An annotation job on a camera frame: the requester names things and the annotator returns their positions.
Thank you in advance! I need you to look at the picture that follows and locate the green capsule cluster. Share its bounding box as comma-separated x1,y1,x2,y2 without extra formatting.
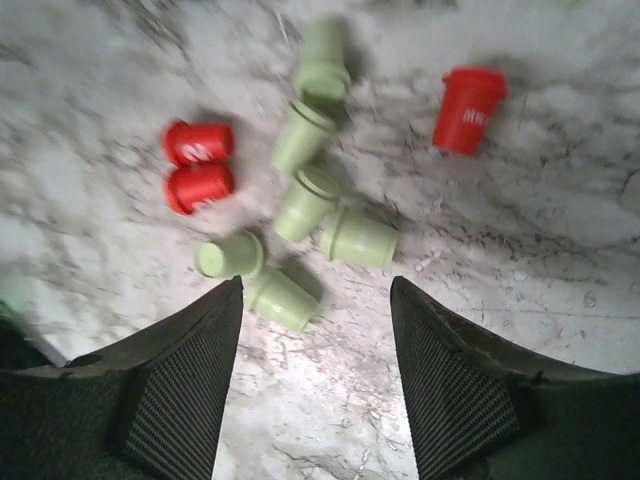
293,18,351,101
272,100,337,173
274,166,340,243
319,205,399,268

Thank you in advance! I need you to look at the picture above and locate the red capsule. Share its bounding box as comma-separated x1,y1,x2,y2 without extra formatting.
165,162,235,215
432,66,509,156
162,120,234,167

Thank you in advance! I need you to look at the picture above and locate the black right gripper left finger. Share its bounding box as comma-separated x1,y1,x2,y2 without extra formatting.
1,278,243,479

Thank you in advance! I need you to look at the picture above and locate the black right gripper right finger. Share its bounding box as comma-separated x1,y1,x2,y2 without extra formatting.
390,276,639,479

